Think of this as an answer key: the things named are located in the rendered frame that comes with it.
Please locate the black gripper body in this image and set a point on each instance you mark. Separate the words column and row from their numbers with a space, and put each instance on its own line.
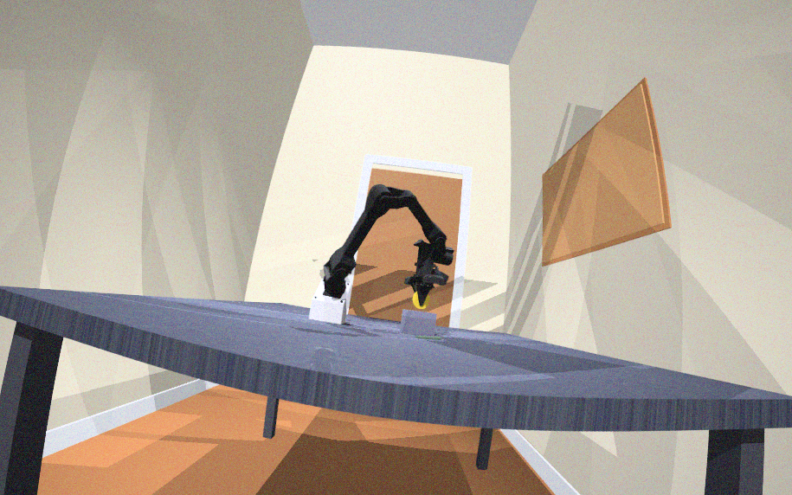
column 424, row 274

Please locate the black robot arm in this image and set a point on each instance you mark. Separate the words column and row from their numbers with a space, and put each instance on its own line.
column 379, row 200

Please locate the gold coin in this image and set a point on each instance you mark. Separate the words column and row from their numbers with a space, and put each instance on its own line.
column 416, row 301

